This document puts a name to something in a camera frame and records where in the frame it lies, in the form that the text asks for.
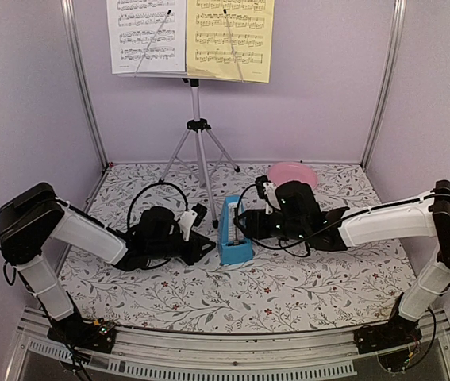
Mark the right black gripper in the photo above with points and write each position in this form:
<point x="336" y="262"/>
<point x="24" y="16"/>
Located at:
<point x="255" y="221"/>

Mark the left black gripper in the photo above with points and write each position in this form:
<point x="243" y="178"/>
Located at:
<point x="194" y="255"/>

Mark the blue metronome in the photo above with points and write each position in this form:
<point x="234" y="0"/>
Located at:
<point x="233" y="246"/>

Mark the white perforated music stand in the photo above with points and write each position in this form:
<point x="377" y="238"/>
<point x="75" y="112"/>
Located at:
<point x="200" y="127"/>

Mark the yellow sheet music page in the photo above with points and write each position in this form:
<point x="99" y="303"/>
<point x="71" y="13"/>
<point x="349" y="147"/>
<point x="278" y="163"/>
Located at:
<point x="230" y="40"/>

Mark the white sheet music page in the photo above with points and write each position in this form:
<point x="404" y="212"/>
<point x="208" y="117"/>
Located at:
<point x="147" y="36"/>

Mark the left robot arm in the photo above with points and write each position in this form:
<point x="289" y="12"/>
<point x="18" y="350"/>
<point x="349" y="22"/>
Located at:
<point x="37" y="215"/>

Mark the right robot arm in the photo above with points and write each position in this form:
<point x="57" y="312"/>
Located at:
<point x="292" y="213"/>

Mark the pink plate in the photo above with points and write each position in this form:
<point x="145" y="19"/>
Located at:
<point x="290" y="171"/>

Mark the floral tablecloth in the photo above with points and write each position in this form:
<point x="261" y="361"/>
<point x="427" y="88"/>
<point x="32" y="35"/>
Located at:
<point x="275" y="292"/>

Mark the front aluminium rail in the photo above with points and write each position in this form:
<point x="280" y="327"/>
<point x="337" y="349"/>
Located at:
<point x="148" y="354"/>

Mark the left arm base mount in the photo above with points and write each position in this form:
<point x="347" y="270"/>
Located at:
<point x="75" y="332"/>

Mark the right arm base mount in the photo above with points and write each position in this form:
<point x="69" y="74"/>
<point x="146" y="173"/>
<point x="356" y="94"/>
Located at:
<point x="396" y="332"/>

